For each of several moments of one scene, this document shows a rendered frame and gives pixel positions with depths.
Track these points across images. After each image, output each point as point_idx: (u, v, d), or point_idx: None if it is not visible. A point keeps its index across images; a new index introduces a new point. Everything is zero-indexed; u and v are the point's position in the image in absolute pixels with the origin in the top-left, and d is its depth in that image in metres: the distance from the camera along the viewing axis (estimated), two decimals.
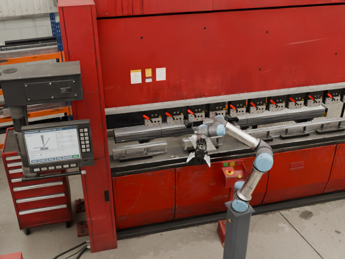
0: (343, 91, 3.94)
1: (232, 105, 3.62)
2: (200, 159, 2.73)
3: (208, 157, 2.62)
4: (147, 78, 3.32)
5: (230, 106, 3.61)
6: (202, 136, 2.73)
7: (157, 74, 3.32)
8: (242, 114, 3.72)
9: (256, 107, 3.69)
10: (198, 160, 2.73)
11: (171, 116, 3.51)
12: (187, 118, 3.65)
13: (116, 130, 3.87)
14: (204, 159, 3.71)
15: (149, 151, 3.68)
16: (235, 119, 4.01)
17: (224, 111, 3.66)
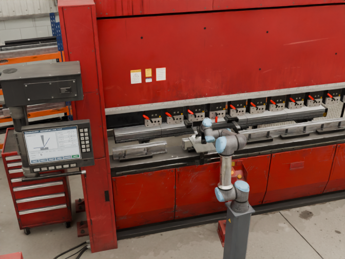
0: (343, 91, 3.94)
1: (232, 105, 3.62)
2: (200, 141, 3.48)
3: (196, 133, 3.58)
4: (147, 78, 3.32)
5: (230, 106, 3.61)
6: None
7: (157, 74, 3.32)
8: (242, 114, 3.72)
9: (256, 107, 3.69)
10: None
11: (171, 116, 3.51)
12: (187, 118, 3.65)
13: (116, 130, 3.87)
14: (204, 159, 3.71)
15: (149, 151, 3.68)
16: (235, 119, 4.01)
17: (224, 111, 3.66)
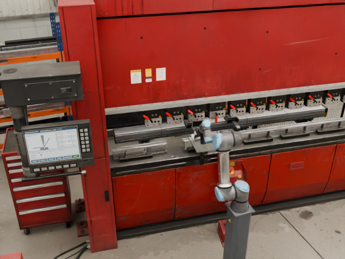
0: (343, 91, 3.94)
1: (232, 105, 3.62)
2: (200, 141, 3.55)
3: (194, 133, 3.65)
4: (147, 78, 3.32)
5: (230, 106, 3.61)
6: None
7: (157, 74, 3.32)
8: (242, 114, 3.72)
9: (256, 107, 3.69)
10: None
11: (171, 116, 3.51)
12: (187, 118, 3.65)
13: (116, 130, 3.87)
14: (204, 159, 3.71)
15: (149, 151, 3.68)
16: (235, 119, 4.01)
17: (224, 111, 3.66)
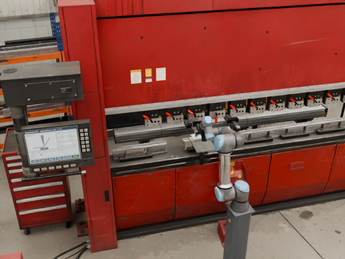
0: (343, 91, 3.94)
1: (232, 105, 3.62)
2: (201, 138, 3.51)
3: (195, 131, 3.62)
4: (147, 78, 3.32)
5: (230, 106, 3.61)
6: None
7: (157, 74, 3.32)
8: (242, 114, 3.72)
9: (256, 107, 3.69)
10: None
11: (171, 116, 3.51)
12: (187, 118, 3.65)
13: (116, 130, 3.87)
14: (204, 159, 3.71)
15: (149, 151, 3.68)
16: (235, 119, 4.01)
17: (224, 111, 3.66)
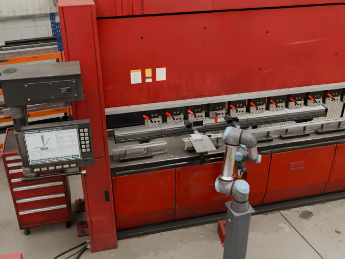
0: (343, 91, 3.94)
1: (232, 105, 3.62)
2: (241, 169, 3.52)
3: None
4: (147, 78, 3.32)
5: (230, 106, 3.61)
6: None
7: (157, 74, 3.32)
8: (242, 114, 3.72)
9: (256, 107, 3.69)
10: None
11: (171, 116, 3.51)
12: (187, 118, 3.65)
13: (116, 130, 3.87)
14: (204, 159, 3.71)
15: (149, 151, 3.68)
16: (235, 119, 4.01)
17: (224, 111, 3.66)
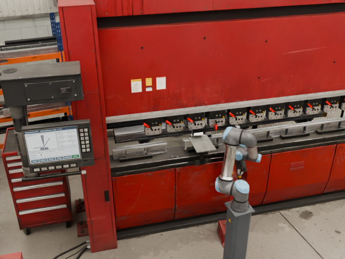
0: (342, 99, 3.98)
1: (231, 113, 3.66)
2: (241, 169, 3.52)
3: None
4: (147, 87, 3.36)
5: (229, 114, 3.65)
6: None
7: (157, 83, 3.36)
8: (241, 122, 3.76)
9: (255, 114, 3.73)
10: None
11: (171, 125, 3.55)
12: (187, 126, 3.69)
13: (116, 130, 3.87)
14: (204, 159, 3.71)
15: (149, 151, 3.68)
16: None
17: (224, 119, 3.70)
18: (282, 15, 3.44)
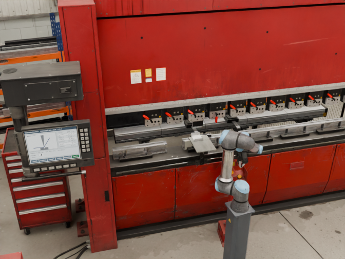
0: (343, 91, 3.94)
1: (232, 105, 3.62)
2: (242, 161, 3.47)
3: None
4: (147, 78, 3.32)
5: (230, 106, 3.61)
6: None
7: (157, 74, 3.32)
8: (242, 114, 3.72)
9: (256, 107, 3.69)
10: None
11: (171, 116, 3.51)
12: (187, 118, 3.65)
13: (116, 130, 3.87)
14: (204, 159, 3.71)
15: (149, 151, 3.68)
16: (235, 119, 4.01)
17: (224, 111, 3.66)
18: None
